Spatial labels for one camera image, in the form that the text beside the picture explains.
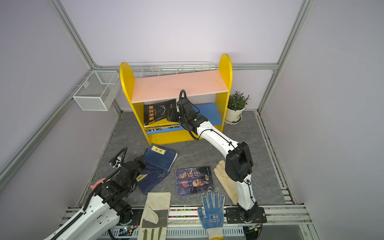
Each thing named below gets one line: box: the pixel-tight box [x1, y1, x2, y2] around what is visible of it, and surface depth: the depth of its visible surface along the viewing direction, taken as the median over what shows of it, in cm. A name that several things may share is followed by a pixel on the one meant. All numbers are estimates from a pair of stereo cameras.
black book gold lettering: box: [143, 99, 177, 125], surface depth 91 cm
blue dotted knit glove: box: [197, 190, 226, 240], surface depth 76 cm
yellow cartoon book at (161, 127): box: [145, 125, 180, 130], surface depth 92 cm
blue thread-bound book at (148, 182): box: [136, 172, 171, 196], surface depth 88 cm
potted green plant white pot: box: [225, 90, 251, 125], surface depth 105 cm
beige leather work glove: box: [213, 160, 239, 205], surface depth 86 cm
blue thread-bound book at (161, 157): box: [143, 143, 178, 173], surface depth 93 cm
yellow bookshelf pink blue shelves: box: [120, 53, 233, 146], surface depth 79 cm
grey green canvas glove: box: [137, 192, 172, 240], surface depth 75 cm
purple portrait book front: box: [175, 165, 215, 198], surface depth 86 cm
